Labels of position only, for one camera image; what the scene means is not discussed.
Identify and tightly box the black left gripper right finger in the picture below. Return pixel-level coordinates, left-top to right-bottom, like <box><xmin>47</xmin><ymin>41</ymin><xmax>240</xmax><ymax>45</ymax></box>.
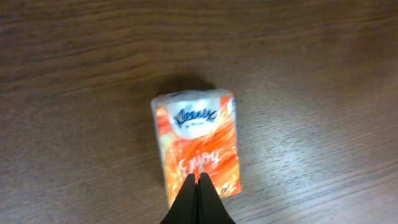
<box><xmin>197</xmin><ymin>172</ymin><xmax>235</xmax><ymax>224</ymax></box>

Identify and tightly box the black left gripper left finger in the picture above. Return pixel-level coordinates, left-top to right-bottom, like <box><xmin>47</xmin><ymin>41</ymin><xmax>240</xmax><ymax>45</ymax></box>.
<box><xmin>160</xmin><ymin>174</ymin><xmax>197</xmax><ymax>224</ymax></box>

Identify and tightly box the orange tissue pack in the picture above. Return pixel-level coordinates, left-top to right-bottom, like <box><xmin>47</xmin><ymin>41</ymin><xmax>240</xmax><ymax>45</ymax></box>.
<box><xmin>150</xmin><ymin>89</ymin><xmax>242</xmax><ymax>204</ymax></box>

